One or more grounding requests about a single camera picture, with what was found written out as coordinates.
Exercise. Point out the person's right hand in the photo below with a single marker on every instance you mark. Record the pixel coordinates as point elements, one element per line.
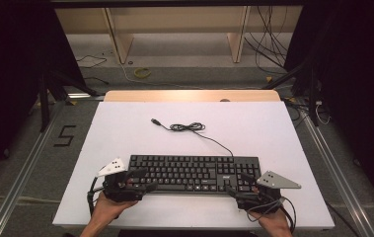
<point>273,220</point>

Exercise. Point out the person's left hand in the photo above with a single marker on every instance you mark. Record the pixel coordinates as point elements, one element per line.
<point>109,209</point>

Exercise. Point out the light wooden desk frame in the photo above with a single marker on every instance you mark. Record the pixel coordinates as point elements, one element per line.
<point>181,19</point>

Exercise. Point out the black metal stand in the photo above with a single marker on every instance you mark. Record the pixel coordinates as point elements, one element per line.
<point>312,98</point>
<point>44,105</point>

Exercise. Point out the aluminium floor rail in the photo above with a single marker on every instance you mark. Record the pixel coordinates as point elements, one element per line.
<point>339,177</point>
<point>20,184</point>

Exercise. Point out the yellow tape roll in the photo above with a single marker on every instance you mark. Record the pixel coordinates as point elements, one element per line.
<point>137,74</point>

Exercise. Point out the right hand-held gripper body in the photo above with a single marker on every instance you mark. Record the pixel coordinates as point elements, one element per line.
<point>260,197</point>

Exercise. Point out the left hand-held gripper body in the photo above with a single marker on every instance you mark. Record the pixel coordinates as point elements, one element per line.
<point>122,191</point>

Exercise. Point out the black keyboard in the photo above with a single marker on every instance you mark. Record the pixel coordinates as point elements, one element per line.
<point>187,173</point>

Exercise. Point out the short aluminium bar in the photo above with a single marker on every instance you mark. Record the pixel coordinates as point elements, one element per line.
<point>82,95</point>

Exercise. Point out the black curtain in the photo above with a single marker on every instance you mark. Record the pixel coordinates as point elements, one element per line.
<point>355,82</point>
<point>7,82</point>

